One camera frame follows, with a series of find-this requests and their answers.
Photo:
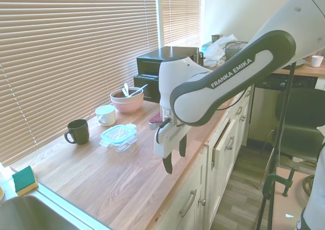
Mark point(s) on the clear glass food container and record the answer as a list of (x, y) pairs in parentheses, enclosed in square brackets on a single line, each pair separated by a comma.
[(118, 134)]

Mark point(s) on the grey maroon wrist camera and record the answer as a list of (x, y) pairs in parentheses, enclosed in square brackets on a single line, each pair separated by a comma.
[(154, 122)]

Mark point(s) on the teal plastic container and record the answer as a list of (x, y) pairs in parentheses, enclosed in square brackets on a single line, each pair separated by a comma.
[(206, 47)]

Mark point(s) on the black camera stand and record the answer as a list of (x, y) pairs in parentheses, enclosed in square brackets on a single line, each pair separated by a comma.
[(279, 128)]

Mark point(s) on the stainless steel sink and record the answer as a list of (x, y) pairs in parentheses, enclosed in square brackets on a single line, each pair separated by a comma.
[(30, 214)]

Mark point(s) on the silver cabinet knob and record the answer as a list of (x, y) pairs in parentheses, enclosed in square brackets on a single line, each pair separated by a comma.
[(203, 201)]

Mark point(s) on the wide beige window blind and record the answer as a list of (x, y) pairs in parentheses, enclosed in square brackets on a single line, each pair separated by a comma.
[(76, 49)]

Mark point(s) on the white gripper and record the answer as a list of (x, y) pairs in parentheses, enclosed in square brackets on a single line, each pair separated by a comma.
[(165, 139)]

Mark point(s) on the white plastic spoon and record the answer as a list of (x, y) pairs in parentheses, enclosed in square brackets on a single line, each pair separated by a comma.
[(138, 90), (125, 89)]

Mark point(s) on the stainless steel dishwasher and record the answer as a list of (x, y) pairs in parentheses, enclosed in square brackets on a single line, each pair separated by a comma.
[(266, 108)]

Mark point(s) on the dark tin can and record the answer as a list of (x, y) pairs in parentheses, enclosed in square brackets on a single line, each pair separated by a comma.
[(217, 37)]

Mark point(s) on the pink bowl brown inside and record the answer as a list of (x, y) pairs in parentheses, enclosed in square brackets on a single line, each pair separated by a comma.
[(119, 95)]

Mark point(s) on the small white cup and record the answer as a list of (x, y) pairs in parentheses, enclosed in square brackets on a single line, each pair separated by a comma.
[(317, 60)]

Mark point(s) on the black countertop appliance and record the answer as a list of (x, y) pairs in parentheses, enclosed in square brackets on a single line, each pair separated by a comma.
[(152, 62)]

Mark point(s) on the green metal clamp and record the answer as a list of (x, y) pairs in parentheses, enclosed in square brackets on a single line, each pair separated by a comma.
[(269, 183)]

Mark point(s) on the black ceramic mug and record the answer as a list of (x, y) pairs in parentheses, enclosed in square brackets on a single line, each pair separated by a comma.
[(78, 132)]

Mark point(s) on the white ceramic mug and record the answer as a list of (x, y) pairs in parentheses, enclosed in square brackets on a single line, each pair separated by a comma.
[(106, 115)]

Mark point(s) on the narrow beige window blind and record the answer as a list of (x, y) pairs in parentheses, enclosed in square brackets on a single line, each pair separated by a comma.
[(181, 14)]

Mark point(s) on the white plastic bag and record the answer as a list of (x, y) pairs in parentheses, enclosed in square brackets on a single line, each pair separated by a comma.
[(215, 48)]

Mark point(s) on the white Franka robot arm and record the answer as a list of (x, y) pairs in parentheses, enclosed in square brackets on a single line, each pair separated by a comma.
[(228, 75)]

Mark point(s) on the open white drawer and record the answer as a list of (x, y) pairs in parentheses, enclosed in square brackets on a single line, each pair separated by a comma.
[(223, 143)]

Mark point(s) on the green yellow sponge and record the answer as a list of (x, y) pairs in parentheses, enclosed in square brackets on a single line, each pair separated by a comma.
[(23, 180)]

